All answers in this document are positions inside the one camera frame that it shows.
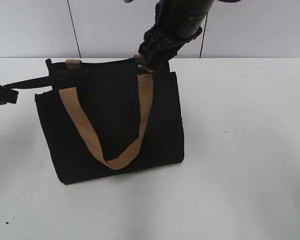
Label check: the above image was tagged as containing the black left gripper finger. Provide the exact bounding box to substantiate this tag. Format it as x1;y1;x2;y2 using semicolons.
1;87;19;104

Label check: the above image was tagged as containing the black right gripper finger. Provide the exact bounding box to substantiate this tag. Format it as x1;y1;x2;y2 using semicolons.
142;56;170;73

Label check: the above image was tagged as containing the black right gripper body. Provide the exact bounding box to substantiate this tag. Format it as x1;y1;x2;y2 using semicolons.
138;25;203;62

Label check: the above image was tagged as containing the black canvas tote bag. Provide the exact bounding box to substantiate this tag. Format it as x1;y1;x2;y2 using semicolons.
7;58;185;185

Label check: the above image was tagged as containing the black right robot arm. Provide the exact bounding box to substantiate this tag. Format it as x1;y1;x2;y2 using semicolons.
138;0;214;72

